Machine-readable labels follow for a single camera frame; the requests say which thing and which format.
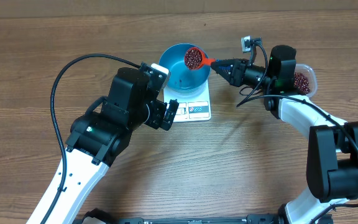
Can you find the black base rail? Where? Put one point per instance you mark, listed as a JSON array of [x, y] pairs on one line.
[[98, 216]]

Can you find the white digital kitchen scale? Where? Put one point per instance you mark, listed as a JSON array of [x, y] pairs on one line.
[[194, 105]]

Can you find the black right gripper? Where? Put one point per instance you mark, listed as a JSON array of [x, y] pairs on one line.
[[237, 77]]

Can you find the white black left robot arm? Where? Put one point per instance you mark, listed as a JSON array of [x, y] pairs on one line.
[[100, 135]]

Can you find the clear plastic food container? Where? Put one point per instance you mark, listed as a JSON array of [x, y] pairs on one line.
[[309, 72]]

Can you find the blue plastic bowl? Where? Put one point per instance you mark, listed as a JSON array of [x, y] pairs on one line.
[[182, 79]]

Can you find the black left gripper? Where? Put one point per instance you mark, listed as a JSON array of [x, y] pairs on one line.
[[159, 108]]

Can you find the orange measuring scoop blue handle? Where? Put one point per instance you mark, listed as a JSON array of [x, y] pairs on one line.
[[195, 59]]

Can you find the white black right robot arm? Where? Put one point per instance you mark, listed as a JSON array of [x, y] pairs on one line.
[[332, 158]]

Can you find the red adzuki beans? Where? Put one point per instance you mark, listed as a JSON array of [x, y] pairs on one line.
[[301, 83]]

